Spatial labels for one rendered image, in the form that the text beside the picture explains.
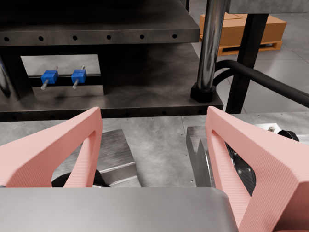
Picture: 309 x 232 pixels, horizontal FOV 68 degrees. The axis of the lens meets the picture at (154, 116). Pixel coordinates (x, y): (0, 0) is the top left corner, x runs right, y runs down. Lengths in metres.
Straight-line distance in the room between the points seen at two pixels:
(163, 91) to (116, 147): 0.48
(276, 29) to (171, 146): 3.35
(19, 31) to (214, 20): 0.64
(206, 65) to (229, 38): 2.64
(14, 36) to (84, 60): 0.23
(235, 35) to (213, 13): 2.72
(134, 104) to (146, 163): 0.31
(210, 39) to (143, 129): 0.37
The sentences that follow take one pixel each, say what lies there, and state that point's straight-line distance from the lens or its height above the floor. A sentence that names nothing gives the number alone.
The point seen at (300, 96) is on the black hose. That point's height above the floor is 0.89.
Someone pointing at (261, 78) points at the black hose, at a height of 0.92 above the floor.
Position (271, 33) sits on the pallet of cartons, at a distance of 3.86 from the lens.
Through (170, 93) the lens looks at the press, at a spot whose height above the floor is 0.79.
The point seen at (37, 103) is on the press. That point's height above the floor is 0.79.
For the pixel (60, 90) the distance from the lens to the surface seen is 0.97.
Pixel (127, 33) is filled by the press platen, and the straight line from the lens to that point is 0.84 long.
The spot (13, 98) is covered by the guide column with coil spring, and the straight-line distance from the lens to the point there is 1.02.
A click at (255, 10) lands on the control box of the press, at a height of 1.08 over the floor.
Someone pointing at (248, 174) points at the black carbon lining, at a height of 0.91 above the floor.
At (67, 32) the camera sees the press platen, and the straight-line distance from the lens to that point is 0.88.
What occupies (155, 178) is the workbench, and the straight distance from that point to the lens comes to 0.60.
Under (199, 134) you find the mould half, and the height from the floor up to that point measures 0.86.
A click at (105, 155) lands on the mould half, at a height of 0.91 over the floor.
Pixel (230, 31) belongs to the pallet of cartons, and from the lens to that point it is 3.44.
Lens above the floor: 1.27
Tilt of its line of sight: 37 degrees down
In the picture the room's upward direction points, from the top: straight up
